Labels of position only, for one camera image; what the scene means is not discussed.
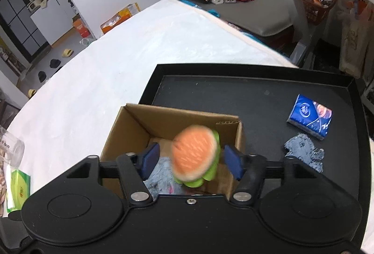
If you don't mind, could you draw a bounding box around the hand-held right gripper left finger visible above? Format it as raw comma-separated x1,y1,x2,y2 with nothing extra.
67,143,161,205

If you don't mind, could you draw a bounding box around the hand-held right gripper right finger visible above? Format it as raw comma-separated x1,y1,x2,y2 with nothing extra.
223,145,317,204

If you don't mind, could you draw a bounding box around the grey fluffy plush toy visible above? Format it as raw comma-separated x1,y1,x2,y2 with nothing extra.
144,156,187,199

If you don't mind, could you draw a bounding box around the brown cardboard box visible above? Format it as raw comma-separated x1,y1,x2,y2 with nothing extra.
99,102,246,199

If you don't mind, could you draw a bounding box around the burger plush toy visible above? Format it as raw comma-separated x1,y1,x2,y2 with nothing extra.
170,124,222,188

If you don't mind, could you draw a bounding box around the black tray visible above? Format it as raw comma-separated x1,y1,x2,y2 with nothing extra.
139,63,374,251

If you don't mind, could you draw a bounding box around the denim heart cushion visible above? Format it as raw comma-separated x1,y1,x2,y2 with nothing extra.
282,133,325,174

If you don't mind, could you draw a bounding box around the purple snack packet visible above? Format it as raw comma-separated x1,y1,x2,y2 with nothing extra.
286,94,333,141

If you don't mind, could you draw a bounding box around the green tissue pack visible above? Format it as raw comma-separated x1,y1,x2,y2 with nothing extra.
5,166,31,212

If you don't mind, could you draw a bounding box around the clear plastic container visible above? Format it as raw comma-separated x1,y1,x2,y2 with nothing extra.
0,125,25,168

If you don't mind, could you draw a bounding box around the orange cardboard box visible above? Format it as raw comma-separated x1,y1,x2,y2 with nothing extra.
100,3,141,35

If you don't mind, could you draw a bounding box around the grey seat cushion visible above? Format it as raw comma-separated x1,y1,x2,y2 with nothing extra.
178,0,294,36

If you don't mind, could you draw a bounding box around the red cardboard box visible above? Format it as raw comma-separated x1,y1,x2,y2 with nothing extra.
72,15,91,37

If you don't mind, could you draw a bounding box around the cream tote bag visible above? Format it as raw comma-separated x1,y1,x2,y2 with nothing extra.
339,0,374,79

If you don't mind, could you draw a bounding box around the red basket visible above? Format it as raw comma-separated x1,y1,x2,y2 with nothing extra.
301,0,338,26

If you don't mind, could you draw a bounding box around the white cabinet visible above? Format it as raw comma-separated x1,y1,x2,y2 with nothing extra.
13,0,79,47

